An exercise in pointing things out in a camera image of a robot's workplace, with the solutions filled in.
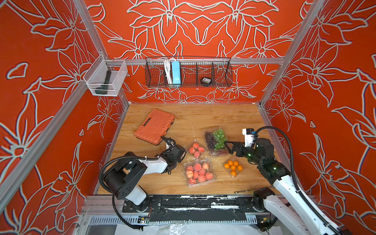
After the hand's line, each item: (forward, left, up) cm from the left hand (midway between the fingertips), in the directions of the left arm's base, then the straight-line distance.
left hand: (174, 151), depth 93 cm
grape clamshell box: (+8, -26, +6) cm, 28 cm away
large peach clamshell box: (-14, -16, +4) cm, 21 cm away
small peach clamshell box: (0, -14, +3) cm, 14 cm away
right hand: (-2, -31, +20) cm, 37 cm away
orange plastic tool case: (+15, +15, +6) cm, 22 cm away
